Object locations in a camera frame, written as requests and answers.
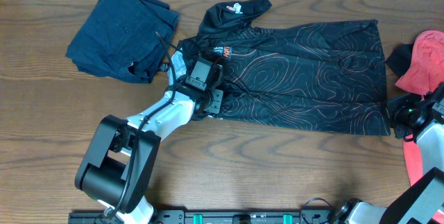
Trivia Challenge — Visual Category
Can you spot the black orange patterned jersey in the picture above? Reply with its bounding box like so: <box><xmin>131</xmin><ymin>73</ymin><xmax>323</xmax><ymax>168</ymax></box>
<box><xmin>178</xmin><ymin>0</ymin><xmax>390</xmax><ymax>136</ymax></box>

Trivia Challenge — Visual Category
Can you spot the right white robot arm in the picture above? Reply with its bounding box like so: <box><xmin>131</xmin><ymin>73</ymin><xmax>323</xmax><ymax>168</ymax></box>
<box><xmin>328</xmin><ymin>83</ymin><xmax>443</xmax><ymax>224</ymax></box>

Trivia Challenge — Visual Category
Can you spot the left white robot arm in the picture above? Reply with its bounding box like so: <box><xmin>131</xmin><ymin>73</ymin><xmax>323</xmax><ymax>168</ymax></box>
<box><xmin>74</xmin><ymin>86</ymin><xmax>223</xmax><ymax>223</ymax></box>

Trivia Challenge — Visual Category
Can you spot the red mesh garment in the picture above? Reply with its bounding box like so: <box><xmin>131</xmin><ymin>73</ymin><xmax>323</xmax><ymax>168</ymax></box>
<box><xmin>395</xmin><ymin>30</ymin><xmax>444</xmax><ymax>214</ymax></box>

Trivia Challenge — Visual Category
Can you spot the black garment under red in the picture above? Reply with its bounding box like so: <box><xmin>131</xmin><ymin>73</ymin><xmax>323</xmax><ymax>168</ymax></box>
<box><xmin>386</xmin><ymin>44</ymin><xmax>413</xmax><ymax>77</ymax></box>

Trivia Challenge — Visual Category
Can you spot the folded navy blue garment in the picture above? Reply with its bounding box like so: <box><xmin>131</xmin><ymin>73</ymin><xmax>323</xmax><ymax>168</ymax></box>
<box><xmin>66</xmin><ymin>0</ymin><xmax>179</xmax><ymax>83</ymax></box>

